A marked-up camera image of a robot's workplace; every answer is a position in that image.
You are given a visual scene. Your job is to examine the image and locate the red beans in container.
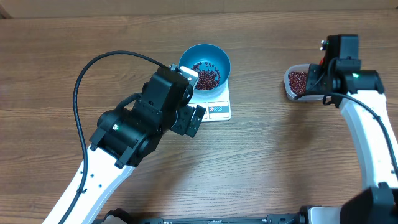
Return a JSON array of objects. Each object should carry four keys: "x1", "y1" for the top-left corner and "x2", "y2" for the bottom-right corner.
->
[{"x1": 288, "y1": 71, "x2": 308, "y2": 95}]

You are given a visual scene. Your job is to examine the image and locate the clear plastic container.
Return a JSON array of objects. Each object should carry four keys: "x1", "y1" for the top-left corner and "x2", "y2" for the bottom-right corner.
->
[{"x1": 284, "y1": 64, "x2": 325, "y2": 102}]

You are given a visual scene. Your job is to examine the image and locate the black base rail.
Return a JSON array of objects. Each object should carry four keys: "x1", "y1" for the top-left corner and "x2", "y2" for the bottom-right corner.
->
[{"x1": 93, "y1": 205, "x2": 343, "y2": 224}]

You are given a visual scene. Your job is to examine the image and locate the blue metal bowl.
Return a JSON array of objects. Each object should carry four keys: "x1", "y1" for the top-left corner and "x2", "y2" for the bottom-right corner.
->
[{"x1": 179, "y1": 44, "x2": 231, "y2": 88}]

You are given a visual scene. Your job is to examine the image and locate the red beans in bowl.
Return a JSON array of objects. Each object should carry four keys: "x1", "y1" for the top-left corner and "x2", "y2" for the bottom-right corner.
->
[{"x1": 192, "y1": 62, "x2": 221, "y2": 90}]

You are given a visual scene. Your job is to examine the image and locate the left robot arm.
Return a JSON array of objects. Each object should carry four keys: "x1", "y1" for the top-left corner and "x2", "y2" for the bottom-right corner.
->
[{"x1": 44, "y1": 66, "x2": 206, "y2": 223}]

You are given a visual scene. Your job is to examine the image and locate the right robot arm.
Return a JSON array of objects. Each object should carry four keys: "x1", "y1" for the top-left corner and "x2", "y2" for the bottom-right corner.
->
[{"x1": 304, "y1": 34, "x2": 397, "y2": 223}]

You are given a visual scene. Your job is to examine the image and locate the white digital kitchen scale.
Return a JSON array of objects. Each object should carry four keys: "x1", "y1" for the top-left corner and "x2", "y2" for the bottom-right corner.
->
[{"x1": 188, "y1": 81, "x2": 231, "y2": 122}]

